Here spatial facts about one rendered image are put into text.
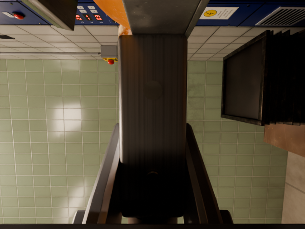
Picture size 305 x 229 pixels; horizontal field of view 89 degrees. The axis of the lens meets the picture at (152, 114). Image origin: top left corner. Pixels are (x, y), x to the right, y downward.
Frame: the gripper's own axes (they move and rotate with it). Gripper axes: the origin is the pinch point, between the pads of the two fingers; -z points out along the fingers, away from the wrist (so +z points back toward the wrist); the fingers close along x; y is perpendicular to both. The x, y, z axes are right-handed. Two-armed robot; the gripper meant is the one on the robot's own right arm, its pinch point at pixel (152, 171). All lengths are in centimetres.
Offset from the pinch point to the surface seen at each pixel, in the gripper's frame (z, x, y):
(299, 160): -68, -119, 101
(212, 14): -58, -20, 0
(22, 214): -45, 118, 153
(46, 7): -30.9, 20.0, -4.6
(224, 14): -58, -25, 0
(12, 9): -57, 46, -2
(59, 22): -35.7, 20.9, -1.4
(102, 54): -91, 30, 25
